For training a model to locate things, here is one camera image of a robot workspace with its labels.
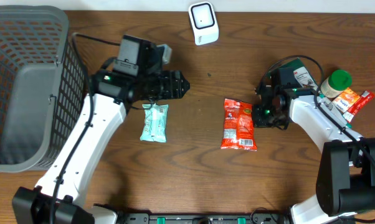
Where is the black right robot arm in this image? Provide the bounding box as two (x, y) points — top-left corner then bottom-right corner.
(252, 67), (375, 223)

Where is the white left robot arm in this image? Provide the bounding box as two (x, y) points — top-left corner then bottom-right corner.
(12, 35), (190, 223)

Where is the small orange box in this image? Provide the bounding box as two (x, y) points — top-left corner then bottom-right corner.
(332, 88), (360, 113)

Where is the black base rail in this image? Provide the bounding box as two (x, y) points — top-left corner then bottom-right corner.
(93, 203), (288, 224)

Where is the green lid spice jar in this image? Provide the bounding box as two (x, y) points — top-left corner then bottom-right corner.
(320, 70), (352, 98)

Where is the grey plastic mesh basket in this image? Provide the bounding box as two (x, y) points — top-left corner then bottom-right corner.
(0, 6), (85, 172)

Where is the teal packet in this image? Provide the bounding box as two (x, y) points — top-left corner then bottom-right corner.
(140, 103), (169, 143)

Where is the red snack packet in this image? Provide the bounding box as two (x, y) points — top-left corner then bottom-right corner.
(221, 98), (257, 151)

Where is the white barcode scanner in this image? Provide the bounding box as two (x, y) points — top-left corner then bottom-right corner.
(188, 1), (219, 45)

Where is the small red sachet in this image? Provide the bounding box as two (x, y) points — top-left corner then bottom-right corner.
(343, 90), (375, 123)

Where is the white green packet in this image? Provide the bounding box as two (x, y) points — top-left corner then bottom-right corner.
(268, 57), (353, 129)

